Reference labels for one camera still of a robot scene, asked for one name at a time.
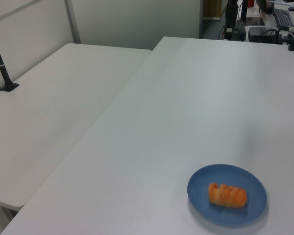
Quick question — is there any black computer keyboard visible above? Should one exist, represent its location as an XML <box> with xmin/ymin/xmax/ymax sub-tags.
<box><xmin>273</xmin><ymin>8</ymin><xmax>294</xmax><ymax>28</ymax></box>

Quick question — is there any grey metal partition post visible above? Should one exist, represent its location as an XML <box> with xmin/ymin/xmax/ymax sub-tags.
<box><xmin>64</xmin><ymin>0</ymin><xmax>82</xmax><ymax>45</ymax></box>

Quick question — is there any black mini computer box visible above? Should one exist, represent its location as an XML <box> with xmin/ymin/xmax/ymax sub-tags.
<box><xmin>248</xmin><ymin>26</ymin><xmax>283</xmax><ymax>45</ymax></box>

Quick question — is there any white side table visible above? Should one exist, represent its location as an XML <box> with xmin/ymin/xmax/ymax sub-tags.
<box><xmin>0</xmin><ymin>43</ymin><xmax>152</xmax><ymax>235</ymax></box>

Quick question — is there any brown wooden cabinet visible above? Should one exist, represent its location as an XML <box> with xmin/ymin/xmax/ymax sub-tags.
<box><xmin>202</xmin><ymin>0</ymin><xmax>227</xmax><ymax>21</ymax></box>

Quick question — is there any thin black stand pole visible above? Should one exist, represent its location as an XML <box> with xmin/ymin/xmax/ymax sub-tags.
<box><xmin>240</xmin><ymin>0</ymin><xmax>249</xmax><ymax>25</ymax></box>

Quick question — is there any black monitor stand pole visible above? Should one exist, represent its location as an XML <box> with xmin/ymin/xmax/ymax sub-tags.
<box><xmin>224</xmin><ymin>0</ymin><xmax>239</xmax><ymax>40</ymax></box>

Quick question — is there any orange-brown bread roll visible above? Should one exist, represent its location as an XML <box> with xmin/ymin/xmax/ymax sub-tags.
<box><xmin>208</xmin><ymin>182</ymin><xmax>247</xmax><ymax>209</ymax></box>

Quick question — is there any round blue plate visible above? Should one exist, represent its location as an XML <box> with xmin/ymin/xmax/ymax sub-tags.
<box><xmin>187</xmin><ymin>164</ymin><xmax>268</xmax><ymax>226</ymax></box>

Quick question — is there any dark equipment box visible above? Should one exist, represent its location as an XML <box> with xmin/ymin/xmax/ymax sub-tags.
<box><xmin>231</xmin><ymin>19</ymin><xmax>247</xmax><ymax>41</ymax></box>

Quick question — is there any black camera pole with base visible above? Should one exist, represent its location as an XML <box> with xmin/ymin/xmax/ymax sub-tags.
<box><xmin>0</xmin><ymin>24</ymin><xmax>20</xmax><ymax>93</ymax></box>

